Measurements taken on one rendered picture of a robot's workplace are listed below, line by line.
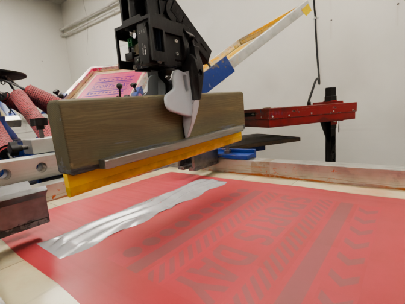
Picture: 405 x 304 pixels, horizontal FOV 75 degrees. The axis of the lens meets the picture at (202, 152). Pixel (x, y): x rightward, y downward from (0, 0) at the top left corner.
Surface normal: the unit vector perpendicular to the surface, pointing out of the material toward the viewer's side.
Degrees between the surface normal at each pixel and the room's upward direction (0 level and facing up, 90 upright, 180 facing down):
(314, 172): 90
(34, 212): 90
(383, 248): 0
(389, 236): 0
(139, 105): 91
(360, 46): 90
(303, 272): 0
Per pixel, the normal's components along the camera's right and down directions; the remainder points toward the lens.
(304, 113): 0.37, 0.11
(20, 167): 0.79, 0.04
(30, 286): -0.07, -0.99
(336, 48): -0.62, 0.16
